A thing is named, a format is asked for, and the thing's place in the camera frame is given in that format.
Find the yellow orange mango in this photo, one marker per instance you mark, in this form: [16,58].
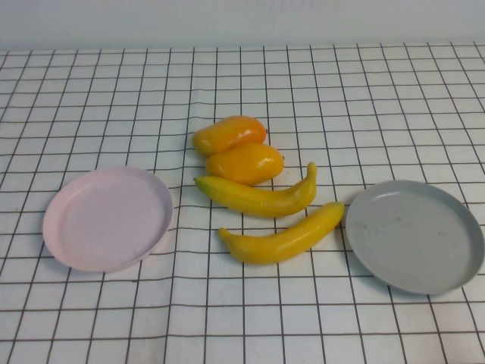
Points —
[246,165]

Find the banana with green tip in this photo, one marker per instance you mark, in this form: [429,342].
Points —
[261,201]

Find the reddish orange mango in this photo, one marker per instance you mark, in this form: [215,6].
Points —
[227,132]

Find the plain yellow banana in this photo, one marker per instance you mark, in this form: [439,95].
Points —
[280,242]

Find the pink round plate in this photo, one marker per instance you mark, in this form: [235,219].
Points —
[106,223]

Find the grey round plate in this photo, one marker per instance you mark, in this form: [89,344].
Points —
[413,239]

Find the white checked tablecloth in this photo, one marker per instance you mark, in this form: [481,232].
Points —
[113,322]

